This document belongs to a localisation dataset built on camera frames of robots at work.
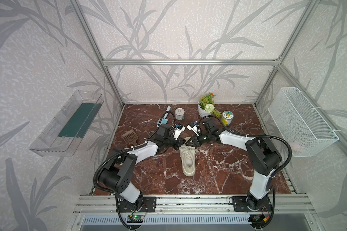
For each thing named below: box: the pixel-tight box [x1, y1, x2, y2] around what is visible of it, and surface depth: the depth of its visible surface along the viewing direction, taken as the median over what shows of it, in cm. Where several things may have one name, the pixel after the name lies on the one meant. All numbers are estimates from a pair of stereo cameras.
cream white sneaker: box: [179, 144, 197, 177], surface depth 85 cm
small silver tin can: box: [174, 107, 186, 121], surface depth 110 cm
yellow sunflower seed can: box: [221, 110, 234, 127], surface depth 104 cm
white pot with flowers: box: [197, 92, 222, 119], surface depth 104 cm
